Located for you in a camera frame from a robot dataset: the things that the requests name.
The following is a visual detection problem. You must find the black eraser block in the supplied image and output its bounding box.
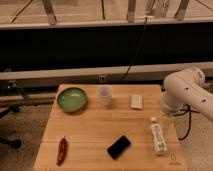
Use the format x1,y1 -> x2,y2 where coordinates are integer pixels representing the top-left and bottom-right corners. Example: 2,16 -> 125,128
107,135 -> 131,160

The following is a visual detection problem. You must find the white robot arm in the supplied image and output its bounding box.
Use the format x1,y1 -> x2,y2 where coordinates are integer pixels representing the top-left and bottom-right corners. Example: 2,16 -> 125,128
159,67 -> 213,122

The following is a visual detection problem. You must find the translucent plastic cup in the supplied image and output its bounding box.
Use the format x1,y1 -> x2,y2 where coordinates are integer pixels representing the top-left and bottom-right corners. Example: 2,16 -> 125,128
97,85 -> 113,106

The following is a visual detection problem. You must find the green ceramic bowl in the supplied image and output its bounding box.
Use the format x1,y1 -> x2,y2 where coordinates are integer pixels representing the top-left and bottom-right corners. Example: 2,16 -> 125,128
57,87 -> 88,112

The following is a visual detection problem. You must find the white plastic bottle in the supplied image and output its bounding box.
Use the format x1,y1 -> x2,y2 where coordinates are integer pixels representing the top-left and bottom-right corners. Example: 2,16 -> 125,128
150,117 -> 168,156

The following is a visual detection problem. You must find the white rectangular block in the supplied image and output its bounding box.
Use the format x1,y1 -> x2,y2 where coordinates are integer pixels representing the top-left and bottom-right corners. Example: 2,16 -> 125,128
130,95 -> 143,110

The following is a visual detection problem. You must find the wooden table board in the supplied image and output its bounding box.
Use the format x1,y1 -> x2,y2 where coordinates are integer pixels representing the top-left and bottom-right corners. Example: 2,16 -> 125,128
34,84 -> 188,171

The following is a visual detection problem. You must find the dried red chili pepper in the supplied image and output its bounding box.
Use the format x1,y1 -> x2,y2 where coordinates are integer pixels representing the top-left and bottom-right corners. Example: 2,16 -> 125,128
57,137 -> 67,166

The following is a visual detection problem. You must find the black office chair base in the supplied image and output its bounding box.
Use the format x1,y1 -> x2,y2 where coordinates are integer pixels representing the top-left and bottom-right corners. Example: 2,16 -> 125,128
0,105 -> 22,149

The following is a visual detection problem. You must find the black floor cable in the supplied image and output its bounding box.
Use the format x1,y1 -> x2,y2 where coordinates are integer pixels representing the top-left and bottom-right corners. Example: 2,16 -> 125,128
173,104 -> 201,141

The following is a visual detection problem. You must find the black hanging cable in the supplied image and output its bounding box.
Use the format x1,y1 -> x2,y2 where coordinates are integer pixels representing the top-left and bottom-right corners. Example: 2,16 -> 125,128
119,16 -> 149,82

